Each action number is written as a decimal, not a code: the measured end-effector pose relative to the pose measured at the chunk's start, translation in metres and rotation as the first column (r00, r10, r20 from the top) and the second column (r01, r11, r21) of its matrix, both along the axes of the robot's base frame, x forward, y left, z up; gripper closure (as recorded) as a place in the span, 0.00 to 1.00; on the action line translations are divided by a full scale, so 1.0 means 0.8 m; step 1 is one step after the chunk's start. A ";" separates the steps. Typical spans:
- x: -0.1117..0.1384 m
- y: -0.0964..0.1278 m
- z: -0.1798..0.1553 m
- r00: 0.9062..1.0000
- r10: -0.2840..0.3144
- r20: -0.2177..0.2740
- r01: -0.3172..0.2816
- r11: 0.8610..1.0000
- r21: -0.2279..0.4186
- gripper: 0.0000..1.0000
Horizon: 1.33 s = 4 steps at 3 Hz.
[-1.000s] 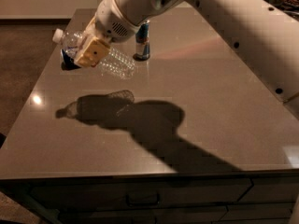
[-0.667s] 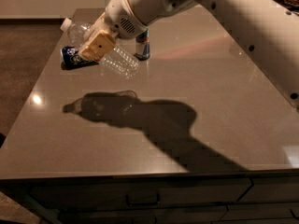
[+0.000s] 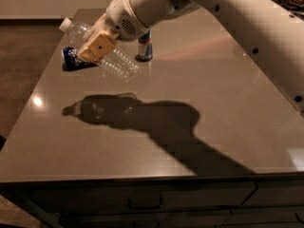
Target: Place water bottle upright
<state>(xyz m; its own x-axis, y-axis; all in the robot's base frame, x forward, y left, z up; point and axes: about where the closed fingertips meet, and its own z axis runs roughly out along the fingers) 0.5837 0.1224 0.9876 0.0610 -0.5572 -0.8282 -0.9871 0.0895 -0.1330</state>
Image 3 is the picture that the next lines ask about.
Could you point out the dark drawer handle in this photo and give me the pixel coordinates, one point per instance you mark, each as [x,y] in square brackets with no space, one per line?
[145,204]

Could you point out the clear plastic water bottle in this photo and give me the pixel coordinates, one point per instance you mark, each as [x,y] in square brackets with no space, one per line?
[117,62]

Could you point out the slim blue silver can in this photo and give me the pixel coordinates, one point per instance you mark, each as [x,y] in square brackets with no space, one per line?
[145,49]

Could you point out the blue soda can lying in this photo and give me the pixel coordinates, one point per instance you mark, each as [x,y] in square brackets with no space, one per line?
[72,62]

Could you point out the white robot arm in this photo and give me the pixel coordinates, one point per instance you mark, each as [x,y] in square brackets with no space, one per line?
[272,36]

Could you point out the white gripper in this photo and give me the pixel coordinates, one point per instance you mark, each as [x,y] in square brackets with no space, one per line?
[122,14]

